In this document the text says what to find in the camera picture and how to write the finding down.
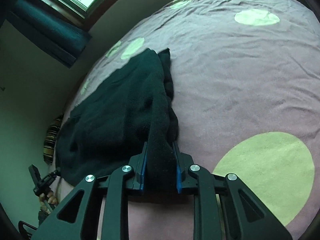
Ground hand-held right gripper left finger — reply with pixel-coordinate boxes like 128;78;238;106
32;142;148;240

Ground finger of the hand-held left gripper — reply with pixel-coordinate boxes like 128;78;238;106
29;164;60;196

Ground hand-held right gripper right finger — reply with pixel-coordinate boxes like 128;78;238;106
172;142;293;240

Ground black sweater white feather print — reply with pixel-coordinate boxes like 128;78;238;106
56;47;180;195

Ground person's left hand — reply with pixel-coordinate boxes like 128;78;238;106
37;189;60;222

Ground striped yellow black pillow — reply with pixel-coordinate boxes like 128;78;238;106
43;114;64;164

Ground pink bed sheet green dots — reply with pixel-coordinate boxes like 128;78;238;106
56;0;320;240

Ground teal curtain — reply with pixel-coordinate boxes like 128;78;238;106
10;0;93;68

